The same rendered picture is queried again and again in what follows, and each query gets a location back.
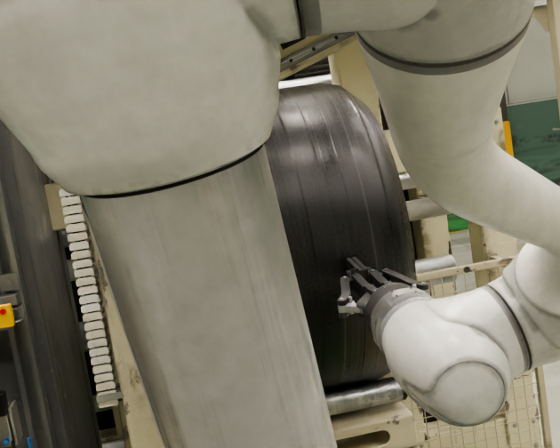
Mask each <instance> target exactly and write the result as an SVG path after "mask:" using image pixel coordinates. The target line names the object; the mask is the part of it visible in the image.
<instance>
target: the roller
mask: <svg viewBox="0 0 560 448"><path fill-rule="evenodd" d="M324 395H325V399H326V403H327V406H328V411H329V414H330V416H333V415H337V414H341V413H345V412H353V411H357V410H362V409H366V408H370V407H374V406H379V405H384V404H391V403H395V402H400V401H402V400H406V398H407V397H408V395H407V394H406V393H405V392H404V391H403V390H402V388H401V387H400V386H399V384H398V383H397V381H396V379H395V378H394V376H393V377H388V378H385V379H380V380H372V381H367V382H363V383H359V384H355V385H350V386H346V387H341V388H333V389H329V390H325V391H324Z"/></svg>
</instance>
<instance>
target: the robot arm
mask: <svg viewBox="0 0 560 448"><path fill-rule="evenodd" d="M535 1H536V0H0V120H1V121H2V122H3V123H4V125H5V126H6V127H7V128H8V129H9V130H10V131H11V132H12V134H13V135H14V136H15V137H16V138H17V139H18V140H19V142H20V143H21V144H22V145H23V146H24V147H25V148H26V150H27V151H28V152H29V153H30V155H31V156H32V158H33V160H34V161H35V163H36V164H37V166H38V167H39V169H40V170H41V171H42V172H43V173H45V174H46V175H47V176H48V177H49V178H50V179H51V180H53V181H54V182H55V183H56V184H58V185H59V186H60V187H61V188H62V189H63V190H65V191H66V192H68V193H69V194H73V195H80V196H81V198H82V201H83V202H82V207H83V210H84V215H85V218H86V220H87V223H88V226H89V229H90V231H91V234H92V239H93V242H94V244H95V247H96V250H97V253H98V255H99V258H100V263H101V266H102V268H103V271H104V274H105V277H106V279H107V282H108V287H109V290H110V292H111V295H112V298H113V301H114V303H115V306H116V311H117V314H118V316H119V319H120V322H121V325H122V327H123V330H124V335H125V338H126V340H127V343H128V346H129V349H130V351H131V354H132V359H133V361H134V363H135V366H136V369H137V372H138V374H139V377H140V382H141V385H142V387H143V390H144V393H145V396H146V398H147V401H148V406H149V409H150V411H151V414H152V417H153V420H154V422H155V425H156V430H157V433H158V435H159V438H160V435H161V437H162V440H163V443H164V448H338V447H337V444H336V440H335V436H334V432H333V428H332V422H331V418H330V414H329V411H328V406H327V403H326V399H325V395H324V389H323V385H322V381H321V377H320V373H319V370H318V366H317V362H316V355H315V351H314V348H313V344H312V340H311V337H310V333H309V328H308V322H307V318H306V315H305V311H304V307H303V303H302V299H301V296H300V289H299V286H298V282H297V277H296V274H295V270H294V266H293V263H292V256H291V252H290V248H289V245H288V241H287V237H286V234H285V230H284V223H283V219H282V215H281V212H280V208H279V204H278V201H277V196H276V190H275V186H274V182H273V179H272V175H271V171H270V167H269V163H268V157H267V153H266V149H265V145H264V142H265V141H266V140H267V139H268V138H269V136H270V133H271V131H272V127H273V124H274V122H275V119H276V113H277V110H278V107H279V76H280V64H281V55H280V51H279V45H280V44H283V43H287V42H290V41H293V40H297V39H300V38H301V36H302V37H309V36H318V35H323V34H331V33H343V32H355V33H356V39H357V42H358V43H359V46H360V48H361V51H362V54H363V56H364V59H365V62H366V64H367V67H368V69H369V71H370V73H371V76H372V80H373V82H374V85H375V88H376V91H377V93H378V96H379V99H380V104H381V106H382V109H383V112H384V115H385V117H386V121H387V124H388V128H389V132H390V135H391V138H392V141H393V143H394V145H395V148H396V152H397V154H398V156H399V158H400V160H401V162H402V164H403V166H404V168H405V170H406V171H407V173H408V174H409V176H410V177H411V179H412V180H413V181H414V183H415V184H416V185H417V186H418V188H419V189H420V190H421V191H422V192H423V193H424V194H425V195H426V196H427V197H429V198H430V199H431V200H432V201H434V202H435V203H436V204H438V205H440V206H441V207H443V208H444V209H445V210H447V211H449V212H451V213H453V214H455V215H457V216H459V217H461V218H463V219H465V220H469V221H472V222H474V223H476V224H478V225H481V226H484V227H486V228H490V229H492V230H495V231H498V232H500V233H502V234H505V235H507V236H512V237H514V238H516V239H519V240H521V241H524V242H526V243H527V244H526V245H525V246H524V247H523V249H522V250H521V251H520V253H519V254H518V255H517V256H516V257H515V258H514V259H513V260H512V261H511V263H509V264H508V265H507V266H506V267H505V268H504V269H503V272H502V276H501V277H499V278H497V279H496V280H494V281H492V282H490V283H488V284H486V285H484V286H482V287H479V288H477V289H475V290H472V291H469V292H464V293H461V294H458V295H454V296H450V297H446V298H441V299H433V298H432V297H431V296H430V295H429V291H428V283H425V282H421V281H416V280H413V279H411V278H410V277H408V276H404V275H402V274H399V273H397V272H395V271H393V270H391V269H389V268H384V269H382V272H378V271H377V270H375V269H372V268H371V267H366V266H365V265H364V264H363V263H362V262H361V261H360V260H359V259H358V258H356V257H351V258H346V262H347V271H346V274H347V276H343V277H341V278H340V284H341V296H340V297H339V298H338V299H337V301H338V310H339V317H340V318H345V317H348V316H349V314H350V315H352V314H354V313H357V315H358V316H359V317H362V318H364V319H365V320H366V322H367V323H368V325H369V326H370V328H371V329H372V338H373V340H374V342H375V343H376V344H377V346H378V347H379V348H380V350H381V351H382V353H383V355H384V356H385V357H386V360H387V364H388V368H389V370H390V371H391V373H392V375H393V376H394V378H395V379H396V381H397V383H398V384H399V386H400V387H401V388H402V390H403V391H404V392H405V393H406V394H407V395H408V396H409V397H410V398H411V399H412V400H413V401H414V402H415V403H416V404H417V405H419V406H420V407H421V408H422V409H423V410H424V411H426V412H427V413H429V414H430V415H432V416H433V417H435V418H437V419H439V420H441V421H443V422H445V423H448V424H451V425H453V426H458V427H474V426H477V425H480V424H483V423H485V422H486V421H488V420H490V419H491V418H493V417H494V416H495V415H496V414H497V413H498V412H499V411H500V409H501V408H502V406H503V405H504V403H505V401H506V399H507V396H508V392H509V388H510V381H512V379H514V378H515V377H517V376H518V375H520V374H522V373H524V372H527V371H529V370H531V369H533V368H536V367H539V366H542V365H544V364H552V363H554V362H557V361H559V360H560V187H559V186H557V184H555V183H553V182H552V181H550V180H548V179H547V178H545V177H543V176H542V175H540V174H539V173H537V172H536V171H534V170H533V169H531V168H530V167H528V166H527V165H525V164H523V163H521V162H520V161H518V160H517V159H515V158H514V157H512V156H511V155H509V154H508V153H506V152H505V151H503V150H502V149H501V148H500V147H499V146H498V145H497V144H496V143H495V142H494V140H493V137H492V128H493V124H494V121H495V117H496V115H497V111H498V108H499V106H500V102H501V99H502V96H503V93H504V91H505V89H506V86H507V83H508V79H509V76H510V74H511V71H512V69H513V67H514V65H515V62H516V59H517V56H518V54H519V52H520V50H521V47H522V45H523V42H524V40H525V37H526V35H527V32H528V29H529V27H530V23H531V18H532V12H533V8H534V5H535ZM351 290H353V291H354V292H355V293H356V294H357V295H358V297H359V298H360V300H359V301H358V302H357V303H355V302H354V301H353V300H352V297H351V293H350V291H351ZM160 440H161V438H160Z"/></svg>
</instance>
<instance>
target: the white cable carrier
mask: <svg viewBox="0 0 560 448"><path fill-rule="evenodd" d="M59 194H60V196H64V198H62V199H61V200H60V203H61V205H62V206H65V205H66V206H67V207H64V208H63V209H62V212H63V215H68V214H69V216H66V217H65V218H64V221H65V224H69V225H67V226H66V231H67V233H71V234H69V235H68V241H69V242H73V243H71V244H70V245H69V250H70V251H74V252H72V253H71V259H72V260H75V261H74V262H73V268H77V270H76V271H75V272H74V274H75V278H77V277H78V279H77V280H76V286H80V287H79V289H78V290H77V292H78V295H81V297H80V299H79V302H80V304H83V306H82V307H81V312H82V313H84V315H83V321H84V322H85V324H84V329H85V330H86V331H87V333H86V339H88V340H89V341H88V348H90V351H89V353H90V356H91V357H92V359H91V364H92V365H93V368H92V371H93V374H95V376H94V381H95V382H96V383H97V384H96V390H97V391H98V395H97V396H102V395H106V394H111V393H115V392H120V391H121V388H120V386H118V384H117V383H116V381H117V377H116V375H115V371H116V368H115V366H114V365H113V364H114V359H113V358H112V357H111V356H112V350H111V349H110V347H111V344H110V341H109V340H108V339H109V334H108V332H107V330H108V327H107V325H106V324H105V322H106V317H105V316H104V315H103V314H104V313H105V311H104V308H103V307H102V305H103V302H102V299H100V296H101V292H100V290H98V289H99V288H100V283H99V282H97V281H96V280H97V279H98V278H99V277H100V273H99V269H98V268H96V266H95V265H94V264H93V262H95V259H94V257H93V256H92V254H93V248H91V247H89V246H90V245H92V240H91V239H90V238H88V236H90V231H89V230H88V229H87V228H88V227H89V226H88V223H87V221H85V220H86V218H85V215H84V212H82V211H83V207H82V204H80V203H82V202H83V201H82V198H81V196H80V195H73V194H69V193H68V192H66V191H65V190H63V189H60V191H59ZM114 405H118V400H117V399H115V400H110V401H106V402H101V403H99V406H100V408H105V407H109V406H114Z"/></svg>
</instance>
